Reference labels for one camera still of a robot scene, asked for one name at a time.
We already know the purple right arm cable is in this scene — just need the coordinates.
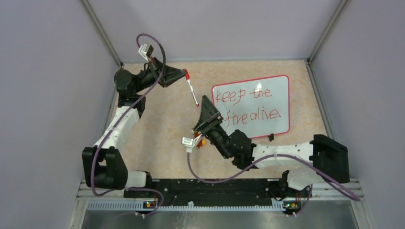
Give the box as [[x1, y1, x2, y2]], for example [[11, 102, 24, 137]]
[[186, 148, 361, 217]]

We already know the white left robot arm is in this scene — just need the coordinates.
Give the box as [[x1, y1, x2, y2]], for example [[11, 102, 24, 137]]
[[82, 59, 186, 197]]

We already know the red toy brick car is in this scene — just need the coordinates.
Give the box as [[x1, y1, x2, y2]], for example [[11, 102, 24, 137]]
[[194, 131, 206, 148]]

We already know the pink framed whiteboard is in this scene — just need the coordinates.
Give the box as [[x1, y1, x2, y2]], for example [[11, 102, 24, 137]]
[[211, 75, 290, 138]]

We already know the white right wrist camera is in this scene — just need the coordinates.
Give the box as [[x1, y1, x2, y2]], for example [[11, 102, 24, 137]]
[[181, 137, 198, 153]]

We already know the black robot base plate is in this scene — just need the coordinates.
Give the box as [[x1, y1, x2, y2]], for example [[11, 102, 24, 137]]
[[123, 178, 310, 207]]

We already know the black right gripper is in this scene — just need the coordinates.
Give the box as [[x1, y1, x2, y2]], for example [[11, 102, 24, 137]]
[[193, 95, 232, 159]]

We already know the red and white marker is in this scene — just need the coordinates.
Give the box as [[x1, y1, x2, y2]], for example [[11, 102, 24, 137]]
[[183, 69, 200, 107]]

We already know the black whiteboard foot clip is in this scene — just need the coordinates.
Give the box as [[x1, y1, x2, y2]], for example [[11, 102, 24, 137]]
[[268, 134, 274, 142]]

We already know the white cable duct strip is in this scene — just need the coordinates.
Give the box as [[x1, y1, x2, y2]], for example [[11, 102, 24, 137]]
[[87, 200, 286, 212]]

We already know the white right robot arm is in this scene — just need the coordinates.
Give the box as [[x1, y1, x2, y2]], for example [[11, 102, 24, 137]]
[[193, 95, 351, 197]]

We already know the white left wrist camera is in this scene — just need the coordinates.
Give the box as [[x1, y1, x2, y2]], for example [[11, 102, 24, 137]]
[[138, 43, 154, 62]]

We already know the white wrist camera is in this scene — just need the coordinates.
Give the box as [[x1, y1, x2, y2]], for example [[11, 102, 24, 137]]
[[138, 43, 154, 62], [181, 137, 198, 153]]

